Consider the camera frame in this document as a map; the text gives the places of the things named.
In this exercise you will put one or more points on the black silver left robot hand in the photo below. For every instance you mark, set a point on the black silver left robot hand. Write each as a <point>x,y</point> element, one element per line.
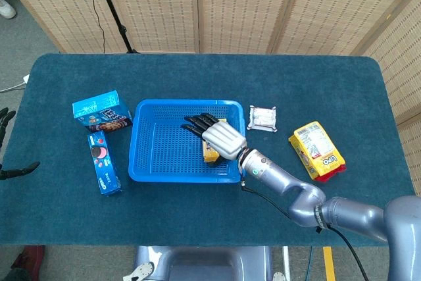
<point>2,162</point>

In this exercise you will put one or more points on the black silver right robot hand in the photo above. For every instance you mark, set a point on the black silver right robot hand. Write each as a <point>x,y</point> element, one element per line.
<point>225,139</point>

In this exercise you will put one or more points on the yellow snack packet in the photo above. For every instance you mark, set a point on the yellow snack packet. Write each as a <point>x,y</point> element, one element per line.
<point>210,153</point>

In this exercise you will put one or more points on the white snack packet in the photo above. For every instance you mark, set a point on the white snack packet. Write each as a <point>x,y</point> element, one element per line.
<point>262,118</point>

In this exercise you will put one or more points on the yellow red Lipo bag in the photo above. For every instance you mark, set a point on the yellow red Lipo bag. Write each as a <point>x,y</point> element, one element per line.
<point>315,149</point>

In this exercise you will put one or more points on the long blue Oreo box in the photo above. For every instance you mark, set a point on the long blue Oreo box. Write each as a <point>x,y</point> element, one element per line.
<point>105,169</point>

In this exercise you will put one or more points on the wide blue cookie box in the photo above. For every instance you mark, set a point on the wide blue cookie box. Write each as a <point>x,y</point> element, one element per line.
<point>98,106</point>

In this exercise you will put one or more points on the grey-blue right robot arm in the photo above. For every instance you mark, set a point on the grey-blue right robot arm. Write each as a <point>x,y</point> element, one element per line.
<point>296,192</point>

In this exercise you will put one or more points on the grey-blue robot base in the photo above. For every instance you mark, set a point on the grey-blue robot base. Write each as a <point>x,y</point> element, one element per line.
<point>204,264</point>

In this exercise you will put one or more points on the blue plastic perforated basket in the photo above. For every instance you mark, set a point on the blue plastic perforated basket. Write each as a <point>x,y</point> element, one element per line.
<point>164,152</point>

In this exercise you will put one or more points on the dark teal table mat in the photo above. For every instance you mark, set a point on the dark teal table mat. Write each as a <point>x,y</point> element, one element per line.
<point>197,215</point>

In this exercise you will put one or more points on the red shoe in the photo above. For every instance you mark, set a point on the red shoe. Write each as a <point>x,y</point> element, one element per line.
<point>33,256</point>

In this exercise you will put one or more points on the bamboo folding screen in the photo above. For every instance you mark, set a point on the bamboo folding screen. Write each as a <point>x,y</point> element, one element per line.
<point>246,4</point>

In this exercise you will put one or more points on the white shoe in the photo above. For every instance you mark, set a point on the white shoe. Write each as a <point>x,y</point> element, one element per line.
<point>7,9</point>

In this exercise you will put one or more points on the yellow floor tape strip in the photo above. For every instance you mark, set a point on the yellow floor tape strip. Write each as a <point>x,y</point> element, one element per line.
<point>329,264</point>

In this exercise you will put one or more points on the black tripod stand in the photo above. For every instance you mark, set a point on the black tripod stand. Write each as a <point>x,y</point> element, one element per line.
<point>113,11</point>

